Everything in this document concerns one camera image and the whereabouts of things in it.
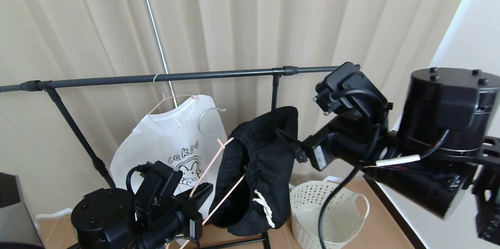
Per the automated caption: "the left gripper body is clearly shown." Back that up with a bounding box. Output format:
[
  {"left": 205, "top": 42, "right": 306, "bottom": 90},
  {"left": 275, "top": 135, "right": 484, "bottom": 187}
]
[{"left": 137, "top": 201, "right": 204, "bottom": 249}]

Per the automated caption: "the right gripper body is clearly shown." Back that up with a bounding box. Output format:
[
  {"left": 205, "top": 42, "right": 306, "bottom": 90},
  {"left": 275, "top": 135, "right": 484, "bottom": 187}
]
[{"left": 295, "top": 118, "right": 391, "bottom": 172}]

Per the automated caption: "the pink clothes hanger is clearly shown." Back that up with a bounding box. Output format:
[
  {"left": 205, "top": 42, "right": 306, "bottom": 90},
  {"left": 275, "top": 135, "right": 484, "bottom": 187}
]
[
  {"left": 166, "top": 107, "right": 246, "bottom": 249},
  {"left": 148, "top": 74, "right": 198, "bottom": 116}
]

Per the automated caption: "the white garment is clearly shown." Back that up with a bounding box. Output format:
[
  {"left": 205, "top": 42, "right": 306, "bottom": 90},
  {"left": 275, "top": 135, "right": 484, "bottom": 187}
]
[{"left": 109, "top": 95, "right": 228, "bottom": 220}]

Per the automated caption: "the black garment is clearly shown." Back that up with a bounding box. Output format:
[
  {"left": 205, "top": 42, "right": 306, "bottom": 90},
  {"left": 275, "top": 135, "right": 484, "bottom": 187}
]
[{"left": 209, "top": 106, "right": 299, "bottom": 237}]

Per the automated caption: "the white laundry basket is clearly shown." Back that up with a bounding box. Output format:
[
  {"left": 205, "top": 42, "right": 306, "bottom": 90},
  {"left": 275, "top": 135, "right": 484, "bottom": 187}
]
[{"left": 290, "top": 181, "right": 370, "bottom": 249}]

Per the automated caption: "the black clothes rack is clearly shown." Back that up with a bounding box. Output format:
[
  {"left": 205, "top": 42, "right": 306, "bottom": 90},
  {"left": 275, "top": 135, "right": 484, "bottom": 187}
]
[{"left": 0, "top": 65, "right": 340, "bottom": 249}]

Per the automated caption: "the beige curtain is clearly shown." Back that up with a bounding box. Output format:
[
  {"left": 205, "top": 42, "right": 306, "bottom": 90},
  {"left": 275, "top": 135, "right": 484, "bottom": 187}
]
[{"left": 0, "top": 0, "right": 475, "bottom": 218}]

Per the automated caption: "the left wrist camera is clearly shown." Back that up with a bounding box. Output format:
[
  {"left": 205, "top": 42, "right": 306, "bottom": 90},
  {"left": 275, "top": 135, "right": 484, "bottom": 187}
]
[{"left": 134, "top": 161, "right": 183, "bottom": 218}]

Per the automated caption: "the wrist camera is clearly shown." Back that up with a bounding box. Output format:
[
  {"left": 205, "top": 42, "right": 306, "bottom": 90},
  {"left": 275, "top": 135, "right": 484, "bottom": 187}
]
[
  {"left": 314, "top": 62, "right": 393, "bottom": 124},
  {"left": 134, "top": 161, "right": 183, "bottom": 218}
]

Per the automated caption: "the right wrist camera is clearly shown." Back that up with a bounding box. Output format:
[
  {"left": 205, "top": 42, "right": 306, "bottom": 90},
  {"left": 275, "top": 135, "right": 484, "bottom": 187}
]
[{"left": 314, "top": 62, "right": 393, "bottom": 124}]

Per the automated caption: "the black cable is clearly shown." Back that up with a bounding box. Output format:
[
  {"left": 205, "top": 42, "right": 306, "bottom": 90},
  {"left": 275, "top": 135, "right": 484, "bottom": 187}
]
[
  {"left": 318, "top": 89, "right": 387, "bottom": 249},
  {"left": 126, "top": 165, "right": 150, "bottom": 195}
]

